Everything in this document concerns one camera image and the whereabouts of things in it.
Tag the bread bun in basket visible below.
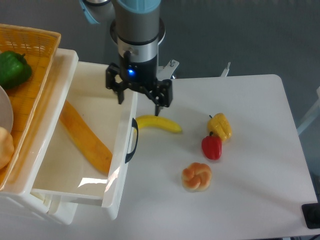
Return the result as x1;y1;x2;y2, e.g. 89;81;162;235
0;127;15;169

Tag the upper white drawer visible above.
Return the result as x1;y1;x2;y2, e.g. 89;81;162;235
33;62;138;217

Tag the white object at right edge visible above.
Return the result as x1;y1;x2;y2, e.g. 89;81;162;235
296;87;320;135

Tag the yellow woven basket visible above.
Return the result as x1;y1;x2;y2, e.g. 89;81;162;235
0;23;61;190

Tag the green bell pepper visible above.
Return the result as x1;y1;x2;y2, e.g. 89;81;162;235
0;50;32;90

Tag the yellow bell pepper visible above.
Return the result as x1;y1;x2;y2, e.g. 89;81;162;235
207;112;233;142

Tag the round knotted bread roll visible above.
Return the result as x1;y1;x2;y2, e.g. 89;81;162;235
181;162;212;192

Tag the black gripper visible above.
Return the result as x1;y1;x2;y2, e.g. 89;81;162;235
105;57;173;117

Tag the red bell pepper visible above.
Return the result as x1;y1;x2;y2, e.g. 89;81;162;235
201;131;222;161

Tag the black drawer handle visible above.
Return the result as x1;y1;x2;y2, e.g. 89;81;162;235
125;118;139;164

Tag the white drawer cabinet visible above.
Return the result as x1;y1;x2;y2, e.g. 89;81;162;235
0;48;139;226

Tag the white drawer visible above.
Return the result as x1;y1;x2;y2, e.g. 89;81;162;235
33;62;138;217
31;192;78;225

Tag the long orange bread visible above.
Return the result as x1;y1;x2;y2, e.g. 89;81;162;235
59;100;113;175

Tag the black device at edge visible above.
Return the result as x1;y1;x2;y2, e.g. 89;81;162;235
301;203;320;229

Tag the white plate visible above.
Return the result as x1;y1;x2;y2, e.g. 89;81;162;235
0;87;14;133

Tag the yellow banana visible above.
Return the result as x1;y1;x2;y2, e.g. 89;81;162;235
135;115;183;134

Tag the lower white drawer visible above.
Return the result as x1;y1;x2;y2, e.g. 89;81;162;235
31;192;78;225

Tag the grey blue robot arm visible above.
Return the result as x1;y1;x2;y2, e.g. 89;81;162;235
79;0;173;116

